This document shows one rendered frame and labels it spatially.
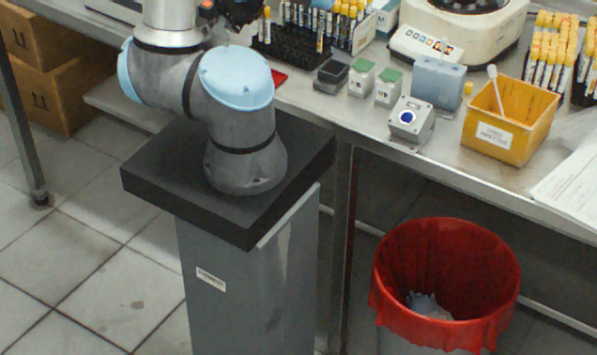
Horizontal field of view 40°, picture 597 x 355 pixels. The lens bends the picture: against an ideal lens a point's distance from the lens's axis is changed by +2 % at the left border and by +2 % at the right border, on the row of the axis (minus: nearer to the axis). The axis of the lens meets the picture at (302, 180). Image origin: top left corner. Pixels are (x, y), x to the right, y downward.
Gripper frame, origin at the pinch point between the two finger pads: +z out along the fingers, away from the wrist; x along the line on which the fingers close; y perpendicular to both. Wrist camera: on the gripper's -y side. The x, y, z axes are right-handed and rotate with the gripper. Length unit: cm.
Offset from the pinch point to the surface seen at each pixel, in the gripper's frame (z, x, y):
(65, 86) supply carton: 108, 29, -45
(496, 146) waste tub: -34, -1, 61
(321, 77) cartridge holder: -12.2, 1.2, 26.5
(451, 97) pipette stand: -28, 7, 49
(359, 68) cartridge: -20.3, 2.7, 31.2
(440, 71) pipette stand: -31, 7, 44
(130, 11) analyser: 10.2, -4.4, -16.9
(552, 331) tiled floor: 37, 40, 121
